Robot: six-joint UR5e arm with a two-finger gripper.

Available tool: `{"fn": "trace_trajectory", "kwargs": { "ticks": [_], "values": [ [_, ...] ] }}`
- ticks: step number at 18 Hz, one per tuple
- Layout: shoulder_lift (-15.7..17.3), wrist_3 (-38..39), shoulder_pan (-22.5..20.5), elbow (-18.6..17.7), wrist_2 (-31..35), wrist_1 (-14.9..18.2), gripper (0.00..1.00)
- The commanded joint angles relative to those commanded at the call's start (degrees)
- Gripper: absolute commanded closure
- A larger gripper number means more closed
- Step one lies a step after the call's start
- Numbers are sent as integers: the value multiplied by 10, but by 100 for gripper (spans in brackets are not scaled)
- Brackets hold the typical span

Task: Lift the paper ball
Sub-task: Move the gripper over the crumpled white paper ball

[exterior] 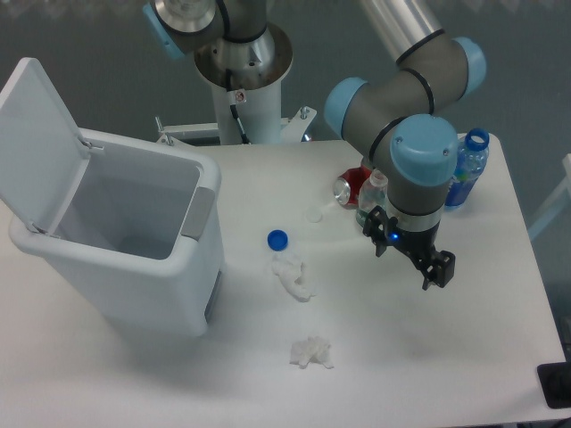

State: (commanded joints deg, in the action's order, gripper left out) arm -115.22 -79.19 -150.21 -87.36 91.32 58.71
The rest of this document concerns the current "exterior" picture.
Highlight crumpled white paper ball upper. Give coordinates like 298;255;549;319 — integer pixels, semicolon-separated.
271;252;316;302

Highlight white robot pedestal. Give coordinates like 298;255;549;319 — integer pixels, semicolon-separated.
154;24;317;147

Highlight red soda can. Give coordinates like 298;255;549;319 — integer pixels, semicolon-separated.
333;166;371;209

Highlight crumpled white paper ball lower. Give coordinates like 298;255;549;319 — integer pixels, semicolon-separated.
290;336;334;369

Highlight white trash bin lid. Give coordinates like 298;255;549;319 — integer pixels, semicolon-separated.
1;58;91;235

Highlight white frame at right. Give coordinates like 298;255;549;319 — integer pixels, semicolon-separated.
527;153;570;242

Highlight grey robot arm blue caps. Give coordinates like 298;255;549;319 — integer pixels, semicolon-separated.
144;1;486;287

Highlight blue plastic bottle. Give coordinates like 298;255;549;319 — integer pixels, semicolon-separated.
444;128;490;210

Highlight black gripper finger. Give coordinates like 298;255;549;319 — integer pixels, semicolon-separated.
412;249;456;291
363;206;399;258

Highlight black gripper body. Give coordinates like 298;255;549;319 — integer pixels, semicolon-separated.
385;217;440;266

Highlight blue bottle cap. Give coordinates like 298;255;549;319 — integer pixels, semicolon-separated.
267;229;289;251

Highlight crumpled white paper ball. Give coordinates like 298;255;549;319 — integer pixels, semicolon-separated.
271;252;316;302
290;336;334;369

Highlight black device at edge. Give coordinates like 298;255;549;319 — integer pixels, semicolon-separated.
537;362;570;409

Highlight small clear plastic bottle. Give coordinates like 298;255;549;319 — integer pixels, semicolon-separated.
355;169;388;226

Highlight black cable on pedestal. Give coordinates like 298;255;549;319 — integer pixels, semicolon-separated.
224;69;251;145

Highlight white trash bin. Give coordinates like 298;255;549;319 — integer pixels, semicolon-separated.
9;130;224;336

